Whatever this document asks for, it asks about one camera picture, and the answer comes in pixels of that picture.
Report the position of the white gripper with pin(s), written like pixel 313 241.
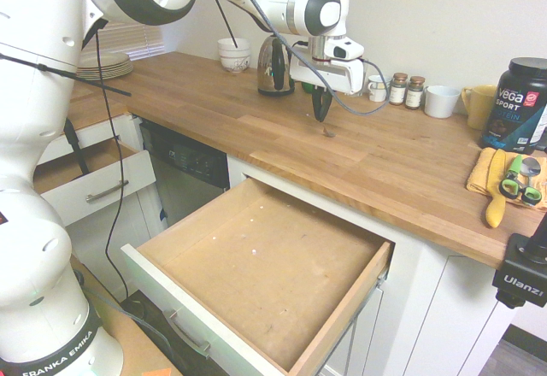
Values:
pixel 337 74

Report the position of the silver metal fork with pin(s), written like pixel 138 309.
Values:
pixel 330 133

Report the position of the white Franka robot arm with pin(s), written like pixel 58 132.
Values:
pixel 25 265

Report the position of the large open wooden drawer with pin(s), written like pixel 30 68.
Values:
pixel 265 273

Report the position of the small open white drawer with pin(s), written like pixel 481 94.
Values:
pixel 107 171

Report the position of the green lime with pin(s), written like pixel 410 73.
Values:
pixel 307 87

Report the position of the small white cup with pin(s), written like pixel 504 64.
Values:
pixel 379 89

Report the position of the copper lid spice jar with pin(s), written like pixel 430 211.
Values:
pixel 415 94
pixel 398 90

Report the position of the white patterned bowl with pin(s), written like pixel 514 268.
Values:
pixel 234 57

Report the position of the plain white bowl cup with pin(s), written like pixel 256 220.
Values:
pixel 442 102

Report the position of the black zip tie tail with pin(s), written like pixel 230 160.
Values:
pixel 85 80
pixel 222 13

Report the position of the black steel dishwasher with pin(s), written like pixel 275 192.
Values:
pixel 188 175

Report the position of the yellow mug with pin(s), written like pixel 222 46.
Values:
pixel 480 107

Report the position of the yellow cloth towel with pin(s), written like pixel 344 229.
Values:
pixel 478 175

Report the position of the window blinds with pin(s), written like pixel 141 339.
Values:
pixel 137 40

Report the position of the black Vega protein tub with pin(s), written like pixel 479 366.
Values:
pixel 517 107

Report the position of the yellow sheathed knife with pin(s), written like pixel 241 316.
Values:
pixel 495 196

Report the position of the white base cabinet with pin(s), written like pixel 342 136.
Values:
pixel 431 290

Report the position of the stack of beige plates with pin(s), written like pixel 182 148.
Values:
pixel 107 67

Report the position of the black tripod stand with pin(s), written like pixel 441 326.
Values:
pixel 79 154

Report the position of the brown wooden robot platform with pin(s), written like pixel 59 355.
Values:
pixel 124 342

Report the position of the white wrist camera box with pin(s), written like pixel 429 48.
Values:
pixel 346 50

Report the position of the black Ulanzi camera mount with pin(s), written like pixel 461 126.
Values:
pixel 519 280

